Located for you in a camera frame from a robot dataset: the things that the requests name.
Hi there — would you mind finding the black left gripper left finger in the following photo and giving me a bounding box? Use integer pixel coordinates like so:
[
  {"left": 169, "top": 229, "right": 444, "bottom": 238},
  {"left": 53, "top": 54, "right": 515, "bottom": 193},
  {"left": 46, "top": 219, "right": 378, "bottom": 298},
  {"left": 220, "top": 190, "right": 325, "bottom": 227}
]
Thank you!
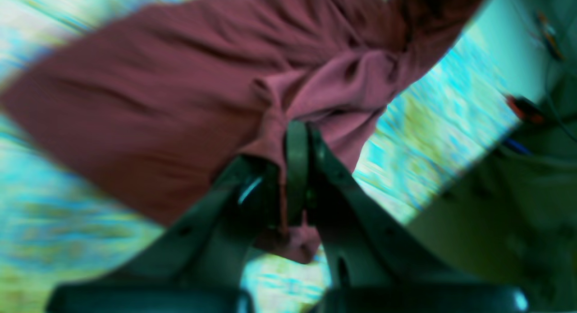
[{"left": 45, "top": 156, "right": 279, "bottom": 313}]

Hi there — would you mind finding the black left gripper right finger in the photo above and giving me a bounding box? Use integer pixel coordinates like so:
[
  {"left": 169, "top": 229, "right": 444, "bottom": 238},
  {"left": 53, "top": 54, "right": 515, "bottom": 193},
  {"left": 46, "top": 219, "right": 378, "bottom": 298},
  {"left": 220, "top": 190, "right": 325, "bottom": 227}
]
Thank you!
[{"left": 286, "top": 121, "right": 528, "bottom": 313}]

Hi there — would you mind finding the maroon t-shirt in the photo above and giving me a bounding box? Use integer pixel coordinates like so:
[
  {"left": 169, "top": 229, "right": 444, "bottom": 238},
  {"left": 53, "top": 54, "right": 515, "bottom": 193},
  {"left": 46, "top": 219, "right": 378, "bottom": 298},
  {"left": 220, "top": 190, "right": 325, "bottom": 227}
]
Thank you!
[{"left": 0, "top": 0, "right": 492, "bottom": 265}]

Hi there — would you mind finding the patterned tablecloth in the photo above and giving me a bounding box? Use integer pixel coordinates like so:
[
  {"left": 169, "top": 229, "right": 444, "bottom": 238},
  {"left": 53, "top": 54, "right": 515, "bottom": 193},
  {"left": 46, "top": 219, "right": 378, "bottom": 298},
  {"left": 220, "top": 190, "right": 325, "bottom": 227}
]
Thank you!
[{"left": 1, "top": 0, "right": 517, "bottom": 313}]

